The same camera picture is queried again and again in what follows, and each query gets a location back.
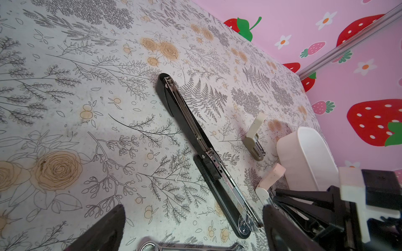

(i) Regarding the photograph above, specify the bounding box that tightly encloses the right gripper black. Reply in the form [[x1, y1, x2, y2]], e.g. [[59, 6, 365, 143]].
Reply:
[[272, 186, 365, 251]]

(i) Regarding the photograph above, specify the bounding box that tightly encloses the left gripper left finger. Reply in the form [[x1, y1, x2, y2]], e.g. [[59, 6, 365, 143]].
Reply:
[[64, 204, 126, 251]]

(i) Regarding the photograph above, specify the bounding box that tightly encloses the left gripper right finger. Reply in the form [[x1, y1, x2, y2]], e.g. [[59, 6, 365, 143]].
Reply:
[[262, 205, 324, 251]]

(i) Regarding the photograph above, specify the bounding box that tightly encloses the pink mini stapler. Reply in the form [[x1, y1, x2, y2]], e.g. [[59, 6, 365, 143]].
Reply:
[[255, 163, 286, 205]]

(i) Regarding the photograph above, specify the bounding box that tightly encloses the black stapler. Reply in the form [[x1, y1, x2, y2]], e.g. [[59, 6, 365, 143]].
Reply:
[[156, 73, 263, 239]]

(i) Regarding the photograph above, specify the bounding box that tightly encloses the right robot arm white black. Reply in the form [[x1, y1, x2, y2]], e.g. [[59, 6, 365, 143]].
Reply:
[[270, 167, 402, 251]]

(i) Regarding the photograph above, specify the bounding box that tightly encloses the small silver table wrench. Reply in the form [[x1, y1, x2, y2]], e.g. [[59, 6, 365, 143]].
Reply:
[[139, 241, 246, 251]]

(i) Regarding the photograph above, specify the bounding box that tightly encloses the white plastic tray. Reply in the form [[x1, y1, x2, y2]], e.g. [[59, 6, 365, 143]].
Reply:
[[276, 127, 340, 191]]

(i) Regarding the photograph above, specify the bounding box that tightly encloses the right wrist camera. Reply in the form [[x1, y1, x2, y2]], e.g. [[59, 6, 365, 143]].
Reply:
[[339, 167, 401, 243]]

